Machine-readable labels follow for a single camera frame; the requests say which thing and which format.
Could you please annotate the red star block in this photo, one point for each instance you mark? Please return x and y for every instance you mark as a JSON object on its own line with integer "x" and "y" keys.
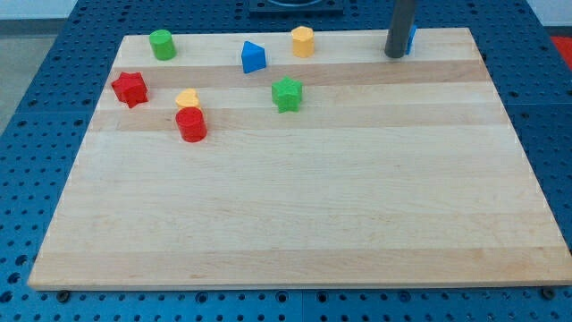
{"x": 130, "y": 88}

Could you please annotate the yellow hexagon block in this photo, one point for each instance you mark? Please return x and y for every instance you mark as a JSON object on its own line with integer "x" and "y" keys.
{"x": 303, "y": 44}

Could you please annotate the yellow heart block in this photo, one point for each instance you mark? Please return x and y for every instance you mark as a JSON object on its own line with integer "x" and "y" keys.
{"x": 188, "y": 98}

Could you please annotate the green star block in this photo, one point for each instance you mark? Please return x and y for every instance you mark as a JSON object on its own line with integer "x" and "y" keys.
{"x": 287, "y": 94}

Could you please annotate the red cylinder block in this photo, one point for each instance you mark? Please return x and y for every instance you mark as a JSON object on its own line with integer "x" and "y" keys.
{"x": 191, "y": 124}

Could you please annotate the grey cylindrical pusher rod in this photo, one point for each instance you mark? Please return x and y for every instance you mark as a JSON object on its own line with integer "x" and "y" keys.
{"x": 402, "y": 20}

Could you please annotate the blue triangle block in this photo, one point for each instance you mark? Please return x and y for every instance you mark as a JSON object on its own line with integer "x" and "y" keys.
{"x": 253, "y": 57}

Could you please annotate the green cylinder block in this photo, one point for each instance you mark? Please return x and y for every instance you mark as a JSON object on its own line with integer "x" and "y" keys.
{"x": 162, "y": 45}

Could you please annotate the wooden board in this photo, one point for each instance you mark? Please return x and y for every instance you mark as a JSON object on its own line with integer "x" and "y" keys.
{"x": 392, "y": 174}

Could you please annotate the blue block behind pole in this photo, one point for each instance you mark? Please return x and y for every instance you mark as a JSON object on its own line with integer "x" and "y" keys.
{"x": 411, "y": 37}

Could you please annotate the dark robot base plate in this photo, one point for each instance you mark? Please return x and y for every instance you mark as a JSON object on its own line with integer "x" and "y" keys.
{"x": 259, "y": 7}

